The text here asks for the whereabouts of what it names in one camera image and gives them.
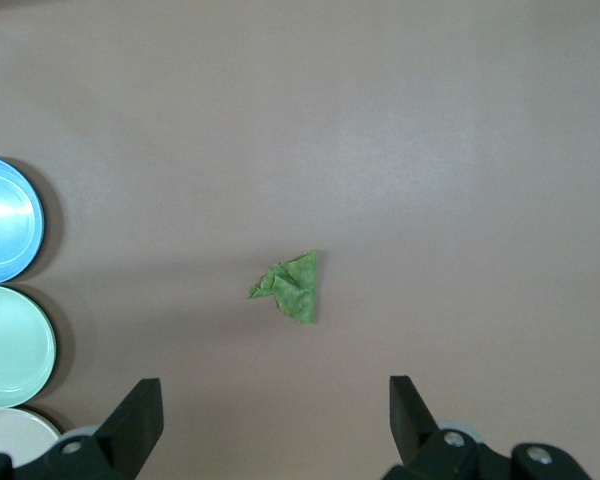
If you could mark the brown table cover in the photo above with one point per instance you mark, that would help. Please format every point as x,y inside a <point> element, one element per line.
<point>380,125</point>

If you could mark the green lettuce leaf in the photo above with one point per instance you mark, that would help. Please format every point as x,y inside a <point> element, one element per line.
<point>295,295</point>

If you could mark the pale green plate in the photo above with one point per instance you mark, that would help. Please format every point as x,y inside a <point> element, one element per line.
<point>5,345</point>

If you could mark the cream white plate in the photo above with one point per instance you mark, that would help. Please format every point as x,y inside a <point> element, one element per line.
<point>10,432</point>

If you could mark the blue plate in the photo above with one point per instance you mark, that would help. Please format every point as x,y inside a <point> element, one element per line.
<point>0,225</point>

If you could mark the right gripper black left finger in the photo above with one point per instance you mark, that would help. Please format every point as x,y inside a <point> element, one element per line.
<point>125,430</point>

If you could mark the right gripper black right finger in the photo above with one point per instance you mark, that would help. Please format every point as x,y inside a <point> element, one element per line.
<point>412,430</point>

